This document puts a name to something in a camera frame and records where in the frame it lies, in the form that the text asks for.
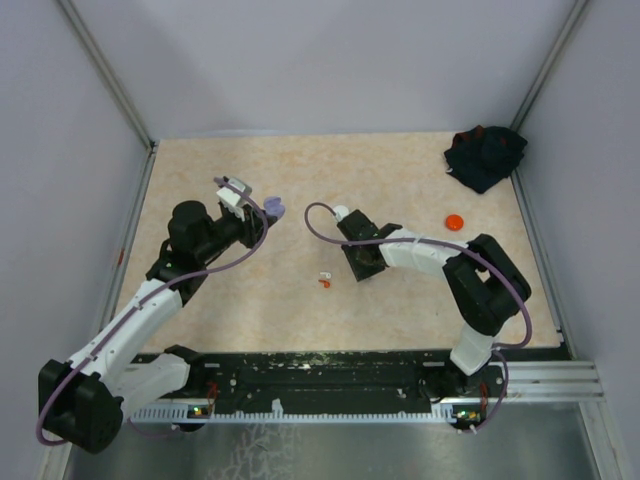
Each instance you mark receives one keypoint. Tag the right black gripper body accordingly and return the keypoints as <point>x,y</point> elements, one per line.
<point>360,266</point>

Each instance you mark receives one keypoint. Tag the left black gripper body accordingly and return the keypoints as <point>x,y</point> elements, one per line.
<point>228,229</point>

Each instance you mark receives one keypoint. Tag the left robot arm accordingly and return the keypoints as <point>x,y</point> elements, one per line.
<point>86,399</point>

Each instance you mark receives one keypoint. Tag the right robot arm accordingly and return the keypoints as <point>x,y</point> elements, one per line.
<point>487,287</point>

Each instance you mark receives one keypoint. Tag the orange earbud charging case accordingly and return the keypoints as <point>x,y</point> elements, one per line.
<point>454,222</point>

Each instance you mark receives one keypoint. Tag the dark blue cloth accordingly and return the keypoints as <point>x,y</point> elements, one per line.
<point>483,156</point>

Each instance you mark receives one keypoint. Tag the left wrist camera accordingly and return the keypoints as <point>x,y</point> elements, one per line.
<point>228,196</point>

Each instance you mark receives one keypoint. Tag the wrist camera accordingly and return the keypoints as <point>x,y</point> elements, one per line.
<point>340,212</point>
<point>228,196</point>

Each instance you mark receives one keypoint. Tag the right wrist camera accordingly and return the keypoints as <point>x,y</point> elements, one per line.
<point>340,212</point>

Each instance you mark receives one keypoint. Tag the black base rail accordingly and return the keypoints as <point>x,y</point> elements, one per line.
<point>333,387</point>

